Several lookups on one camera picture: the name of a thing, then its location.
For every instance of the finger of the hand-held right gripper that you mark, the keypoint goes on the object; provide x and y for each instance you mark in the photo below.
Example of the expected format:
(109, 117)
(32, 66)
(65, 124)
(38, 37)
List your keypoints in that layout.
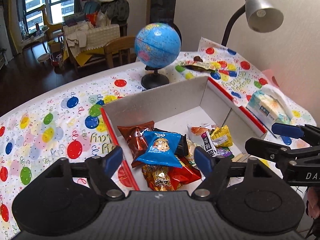
(262, 147)
(285, 129)

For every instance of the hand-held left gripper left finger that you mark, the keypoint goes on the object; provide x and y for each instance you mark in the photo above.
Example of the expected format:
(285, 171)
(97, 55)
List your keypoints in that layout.
(113, 160)

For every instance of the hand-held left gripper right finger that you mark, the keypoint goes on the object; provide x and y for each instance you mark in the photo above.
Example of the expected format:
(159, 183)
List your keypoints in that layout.
(203, 161)

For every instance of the tan cookie packet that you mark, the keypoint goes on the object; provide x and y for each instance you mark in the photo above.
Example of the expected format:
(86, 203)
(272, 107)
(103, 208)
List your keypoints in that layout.
(190, 148)

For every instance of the white snack packet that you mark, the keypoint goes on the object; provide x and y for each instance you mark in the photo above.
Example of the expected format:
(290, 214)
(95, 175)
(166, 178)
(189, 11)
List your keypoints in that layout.
(206, 142)

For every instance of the small purple candy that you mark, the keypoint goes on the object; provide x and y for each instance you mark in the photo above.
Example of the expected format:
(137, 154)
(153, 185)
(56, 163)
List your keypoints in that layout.
(223, 152)

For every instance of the beige wafer stick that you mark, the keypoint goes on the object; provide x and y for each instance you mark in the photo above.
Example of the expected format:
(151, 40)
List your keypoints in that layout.
(238, 157)

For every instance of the red foil snack packet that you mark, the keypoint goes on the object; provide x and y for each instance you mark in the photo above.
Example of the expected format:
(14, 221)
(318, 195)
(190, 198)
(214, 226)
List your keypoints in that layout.
(183, 177)

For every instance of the black snack packet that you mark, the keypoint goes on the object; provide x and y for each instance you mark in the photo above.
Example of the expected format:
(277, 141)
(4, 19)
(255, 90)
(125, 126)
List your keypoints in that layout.
(182, 145)

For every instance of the brown foil snack packet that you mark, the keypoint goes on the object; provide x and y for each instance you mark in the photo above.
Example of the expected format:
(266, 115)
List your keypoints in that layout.
(130, 135)

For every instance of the yellow snack packet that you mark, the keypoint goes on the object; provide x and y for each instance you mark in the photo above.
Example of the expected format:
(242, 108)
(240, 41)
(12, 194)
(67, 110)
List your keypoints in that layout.
(222, 135)

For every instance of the blue cookie packet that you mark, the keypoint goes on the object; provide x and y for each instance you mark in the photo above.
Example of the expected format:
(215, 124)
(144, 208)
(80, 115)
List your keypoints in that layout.
(160, 147)

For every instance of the gold foil candy packet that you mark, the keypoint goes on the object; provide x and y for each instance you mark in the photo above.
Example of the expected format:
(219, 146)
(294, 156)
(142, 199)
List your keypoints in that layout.
(157, 177)

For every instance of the red cardboard box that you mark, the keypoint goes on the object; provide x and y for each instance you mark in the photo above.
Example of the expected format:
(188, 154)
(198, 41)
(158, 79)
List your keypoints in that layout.
(155, 105)

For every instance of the person's right hand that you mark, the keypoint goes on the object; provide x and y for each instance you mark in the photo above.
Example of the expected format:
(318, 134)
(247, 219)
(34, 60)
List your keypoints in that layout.
(314, 202)

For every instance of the tissue pack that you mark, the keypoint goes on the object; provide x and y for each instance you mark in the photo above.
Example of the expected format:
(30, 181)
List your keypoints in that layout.
(265, 105)

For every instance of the pink sheet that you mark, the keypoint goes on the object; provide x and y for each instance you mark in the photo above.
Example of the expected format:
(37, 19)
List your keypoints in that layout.
(270, 76)

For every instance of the flat colourful snack wrapper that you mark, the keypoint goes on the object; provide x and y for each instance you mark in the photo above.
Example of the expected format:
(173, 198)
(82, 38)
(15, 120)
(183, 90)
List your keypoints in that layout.
(200, 65)

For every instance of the silver desk lamp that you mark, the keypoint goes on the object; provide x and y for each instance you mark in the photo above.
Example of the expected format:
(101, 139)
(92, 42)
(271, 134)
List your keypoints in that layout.
(260, 12)

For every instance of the blue desk globe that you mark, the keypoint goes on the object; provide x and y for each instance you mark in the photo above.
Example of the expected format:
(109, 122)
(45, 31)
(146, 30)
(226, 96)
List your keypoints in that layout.
(157, 45)

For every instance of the small round white stool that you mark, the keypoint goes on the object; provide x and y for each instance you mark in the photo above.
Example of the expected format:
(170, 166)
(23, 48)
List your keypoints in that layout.
(44, 57)

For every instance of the brown cardboard box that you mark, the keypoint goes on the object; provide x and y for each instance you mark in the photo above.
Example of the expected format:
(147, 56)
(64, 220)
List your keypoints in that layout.
(55, 46)

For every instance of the red bag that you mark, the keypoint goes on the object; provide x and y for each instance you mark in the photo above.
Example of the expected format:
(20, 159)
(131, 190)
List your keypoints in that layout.
(91, 18)

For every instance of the pile of clothes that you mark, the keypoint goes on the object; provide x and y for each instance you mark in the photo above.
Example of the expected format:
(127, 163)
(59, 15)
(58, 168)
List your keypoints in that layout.
(120, 10)

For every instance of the beige curtain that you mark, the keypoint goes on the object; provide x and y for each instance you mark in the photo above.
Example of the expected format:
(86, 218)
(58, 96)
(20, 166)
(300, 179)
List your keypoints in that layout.
(12, 17)

